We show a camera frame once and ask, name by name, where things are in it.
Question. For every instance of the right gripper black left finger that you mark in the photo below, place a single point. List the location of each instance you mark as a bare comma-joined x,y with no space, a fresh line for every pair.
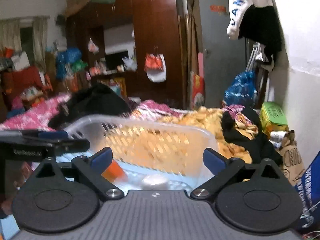
89,172

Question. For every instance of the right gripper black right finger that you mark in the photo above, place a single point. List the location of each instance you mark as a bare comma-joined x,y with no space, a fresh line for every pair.
224,171

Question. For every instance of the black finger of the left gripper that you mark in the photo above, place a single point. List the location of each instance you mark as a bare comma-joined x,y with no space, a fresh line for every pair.
53,135

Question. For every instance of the clear plastic lattice basket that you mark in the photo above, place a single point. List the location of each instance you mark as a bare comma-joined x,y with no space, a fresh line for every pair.
147,147

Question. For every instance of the black clothes pile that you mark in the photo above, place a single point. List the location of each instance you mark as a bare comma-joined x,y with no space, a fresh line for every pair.
99,99

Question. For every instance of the brown paper bag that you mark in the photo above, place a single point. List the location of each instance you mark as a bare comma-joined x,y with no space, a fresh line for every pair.
293,167

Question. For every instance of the green lidded box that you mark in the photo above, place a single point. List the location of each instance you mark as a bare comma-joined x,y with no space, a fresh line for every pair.
272,118

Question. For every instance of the blue plastic bag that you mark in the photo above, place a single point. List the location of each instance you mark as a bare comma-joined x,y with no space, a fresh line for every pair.
242,91

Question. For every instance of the blue shopping bag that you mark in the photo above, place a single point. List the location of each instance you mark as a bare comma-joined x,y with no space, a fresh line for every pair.
308,188

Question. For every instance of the grey metal door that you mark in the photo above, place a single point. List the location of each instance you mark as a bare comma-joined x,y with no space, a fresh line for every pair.
223,58

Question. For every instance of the orange and white hanging bag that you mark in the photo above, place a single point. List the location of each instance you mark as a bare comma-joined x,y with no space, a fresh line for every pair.
155,68

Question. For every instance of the dark red wooden wardrobe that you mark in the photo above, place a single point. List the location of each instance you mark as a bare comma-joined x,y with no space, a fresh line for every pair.
158,30

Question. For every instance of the black hanging garment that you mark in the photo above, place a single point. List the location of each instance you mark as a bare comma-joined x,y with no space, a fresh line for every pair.
261,25

